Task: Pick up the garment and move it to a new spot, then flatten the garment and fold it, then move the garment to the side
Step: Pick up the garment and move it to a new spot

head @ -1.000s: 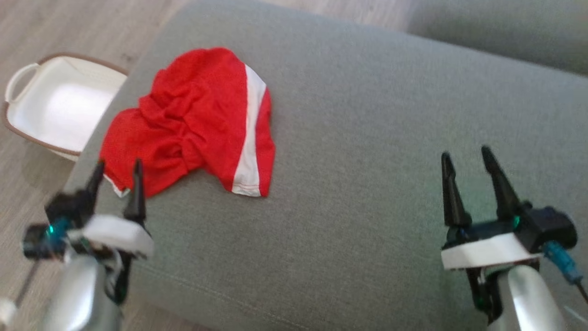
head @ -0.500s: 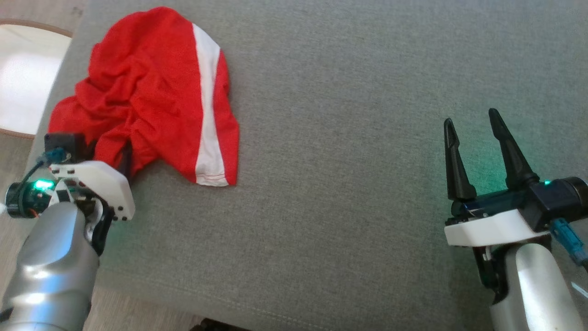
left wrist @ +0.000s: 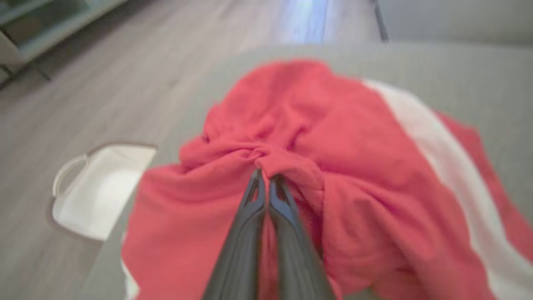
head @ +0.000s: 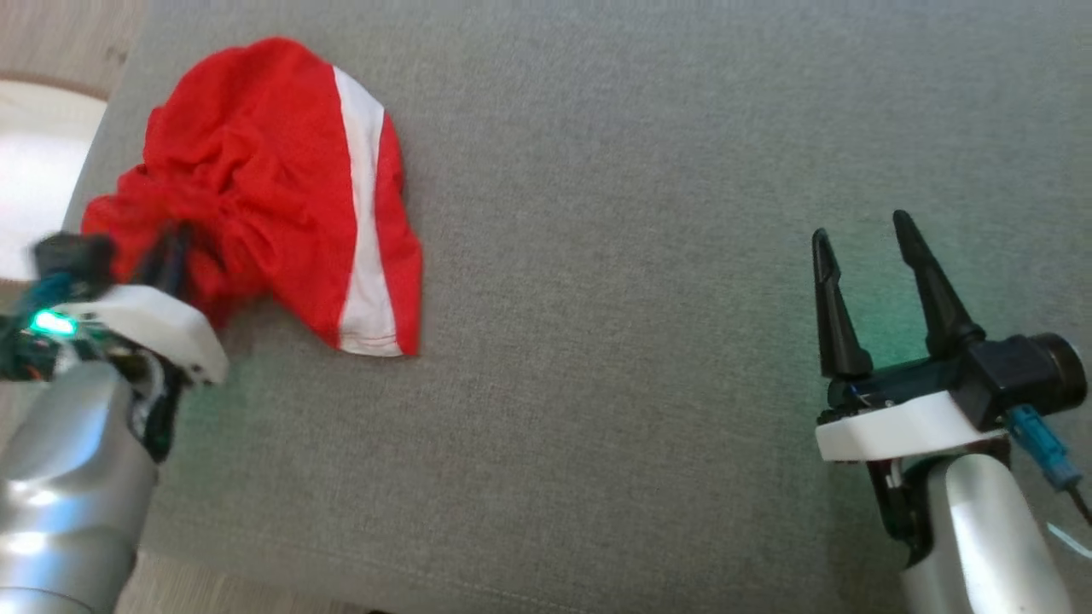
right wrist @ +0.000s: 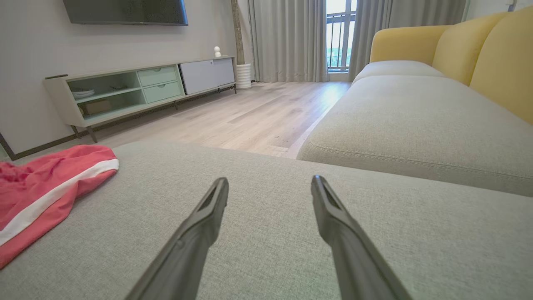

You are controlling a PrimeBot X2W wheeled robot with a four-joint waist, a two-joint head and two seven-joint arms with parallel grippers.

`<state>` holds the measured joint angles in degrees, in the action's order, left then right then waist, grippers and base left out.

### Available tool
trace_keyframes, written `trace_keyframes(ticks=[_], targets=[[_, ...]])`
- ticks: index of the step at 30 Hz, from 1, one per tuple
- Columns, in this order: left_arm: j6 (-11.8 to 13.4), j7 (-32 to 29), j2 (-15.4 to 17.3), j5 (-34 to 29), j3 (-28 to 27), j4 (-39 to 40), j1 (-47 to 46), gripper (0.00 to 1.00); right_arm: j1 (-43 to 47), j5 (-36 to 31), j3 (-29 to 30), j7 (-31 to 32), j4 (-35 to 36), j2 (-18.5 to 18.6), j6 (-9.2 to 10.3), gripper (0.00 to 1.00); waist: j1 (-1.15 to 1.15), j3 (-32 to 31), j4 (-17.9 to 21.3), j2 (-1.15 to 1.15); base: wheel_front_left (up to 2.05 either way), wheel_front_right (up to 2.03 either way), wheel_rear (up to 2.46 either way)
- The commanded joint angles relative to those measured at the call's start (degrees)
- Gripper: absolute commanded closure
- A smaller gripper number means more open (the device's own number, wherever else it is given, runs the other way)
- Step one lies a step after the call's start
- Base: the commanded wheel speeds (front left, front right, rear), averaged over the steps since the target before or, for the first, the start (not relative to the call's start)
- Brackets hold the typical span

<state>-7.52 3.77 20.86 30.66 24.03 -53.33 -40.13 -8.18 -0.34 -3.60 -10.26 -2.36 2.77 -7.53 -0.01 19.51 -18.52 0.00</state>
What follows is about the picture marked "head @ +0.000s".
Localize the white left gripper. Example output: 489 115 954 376
51 223 229 385

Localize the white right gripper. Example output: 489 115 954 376
812 210 1012 463

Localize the red mesh shorts white stripe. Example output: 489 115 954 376
81 36 425 358

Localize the white round object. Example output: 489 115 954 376
0 78 110 282

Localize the grey fabric sofa seat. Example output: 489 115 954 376
64 0 1092 614

